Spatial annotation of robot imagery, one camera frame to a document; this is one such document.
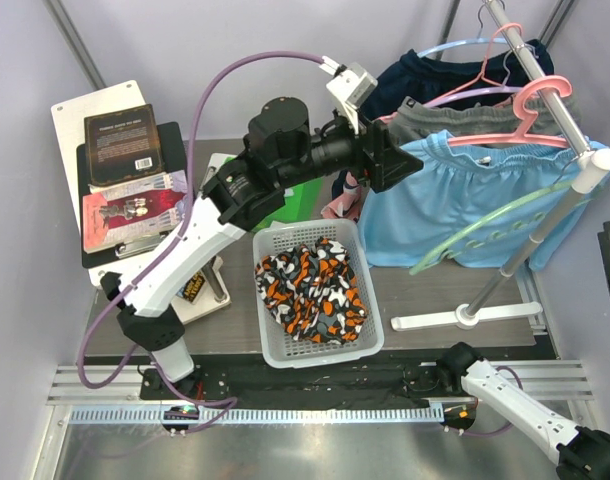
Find orange camouflage shorts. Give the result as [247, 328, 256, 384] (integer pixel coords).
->
[254, 237, 368, 345]

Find light blue hanger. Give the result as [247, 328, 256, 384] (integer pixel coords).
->
[417, 38, 507, 58]

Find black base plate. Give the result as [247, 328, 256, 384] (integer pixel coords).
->
[139, 349, 486, 412]

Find green plastic hanger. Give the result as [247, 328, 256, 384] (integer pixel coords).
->
[409, 181, 572, 276]

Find white plastic basket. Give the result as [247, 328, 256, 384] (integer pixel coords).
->
[253, 220, 384, 368]

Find black clipboard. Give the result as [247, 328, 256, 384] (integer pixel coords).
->
[75, 122, 187, 269]

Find purple hanger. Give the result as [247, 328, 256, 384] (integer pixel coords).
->
[424, 50, 522, 108]

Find perforated cable duct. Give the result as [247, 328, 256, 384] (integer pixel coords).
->
[69, 403, 444, 425]

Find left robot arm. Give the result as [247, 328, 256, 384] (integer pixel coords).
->
[101, 97, 423, 399]

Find dark brown book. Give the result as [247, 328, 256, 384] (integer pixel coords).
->
[84, 104, 164, 188]

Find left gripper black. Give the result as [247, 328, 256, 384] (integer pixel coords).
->
[278, 102, 425, 194]

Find pink plastic hanger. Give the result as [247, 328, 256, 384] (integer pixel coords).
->
[448, 75, 573, 148]

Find red pink comic book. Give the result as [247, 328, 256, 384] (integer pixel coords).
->
[81, 170, 188, 254]

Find grey shorts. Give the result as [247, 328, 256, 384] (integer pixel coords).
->
[388, 95, 581, 145]

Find light blue shorts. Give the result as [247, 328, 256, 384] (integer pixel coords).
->
[358, 130, 580, 268]

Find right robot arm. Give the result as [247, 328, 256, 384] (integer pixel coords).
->
[436, 342, 610, 479]

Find blue comic book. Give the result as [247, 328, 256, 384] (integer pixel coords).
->
[176, 271, 206, 303]

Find white clothes rack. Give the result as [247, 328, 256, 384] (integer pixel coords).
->
[390, 1, 610, 332]

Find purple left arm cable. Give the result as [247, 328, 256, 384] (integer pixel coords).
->
[75, 49, 341, 434]

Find thin pink hanger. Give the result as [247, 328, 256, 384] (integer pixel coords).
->
[361, 35, 527, 120]

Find navy blue shorts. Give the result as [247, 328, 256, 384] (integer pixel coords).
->
[361, 50, 530, 120]

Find green folder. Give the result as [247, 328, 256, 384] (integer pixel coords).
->
[219, 157, 322, 231]

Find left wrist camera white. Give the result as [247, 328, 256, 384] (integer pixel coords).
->
[320, 56, 378, 135]

